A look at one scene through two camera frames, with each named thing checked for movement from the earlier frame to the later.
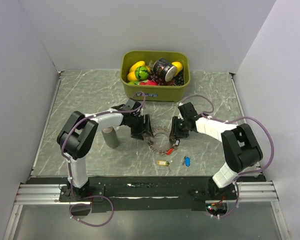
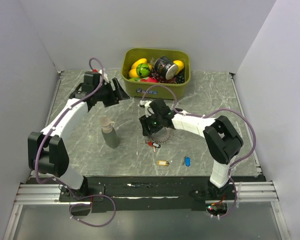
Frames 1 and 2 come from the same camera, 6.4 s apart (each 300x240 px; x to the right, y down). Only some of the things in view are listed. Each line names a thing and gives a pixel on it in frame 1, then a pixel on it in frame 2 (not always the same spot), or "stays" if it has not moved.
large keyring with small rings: [168, 151] to [171, 137]
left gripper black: [137, 133] to [120, 94]
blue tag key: [187, 161] stays
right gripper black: [175, 131] to [145, 121]
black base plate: [139, 194] stays
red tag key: [170, 151] to [150, 143]
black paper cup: [165, 68] stays
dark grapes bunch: [178, 80] stays
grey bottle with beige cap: [110, 137] stays
